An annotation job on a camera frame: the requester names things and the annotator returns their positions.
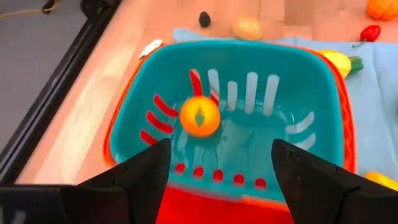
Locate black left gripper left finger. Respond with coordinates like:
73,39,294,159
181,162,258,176
0,138,172,224

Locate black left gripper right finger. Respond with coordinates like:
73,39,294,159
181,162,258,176
271,138,398,224

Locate orange toy fruit green leaf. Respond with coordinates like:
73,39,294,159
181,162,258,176
179,95,222,139

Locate small yellow toy banana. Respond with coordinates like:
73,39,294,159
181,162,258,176
363,170,398,192

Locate red cloth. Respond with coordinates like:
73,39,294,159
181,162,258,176
155,185,295,224

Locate light blue cloth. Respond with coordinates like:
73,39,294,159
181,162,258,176
172,27,398,181

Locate yellow toy pepper green stem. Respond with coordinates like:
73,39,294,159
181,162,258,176
317,49,364,79

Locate small white card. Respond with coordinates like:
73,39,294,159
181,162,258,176
138,39,164,60

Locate red toy cherry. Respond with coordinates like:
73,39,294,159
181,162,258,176
352,24,382,49

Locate tan toy potato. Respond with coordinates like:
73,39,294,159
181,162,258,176
231,14,262,41

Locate small black toy olive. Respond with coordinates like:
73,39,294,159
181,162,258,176
198,11,212,29

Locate orange toy tangerine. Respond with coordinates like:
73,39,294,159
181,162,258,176
366,0,398,21

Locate teal basket with orange handle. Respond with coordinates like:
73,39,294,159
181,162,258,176
103,39,358,212

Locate black aluminium table frame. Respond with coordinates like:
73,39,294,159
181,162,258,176
0,0,123,187

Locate yellow cable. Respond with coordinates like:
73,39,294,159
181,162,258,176
0,0,60,19

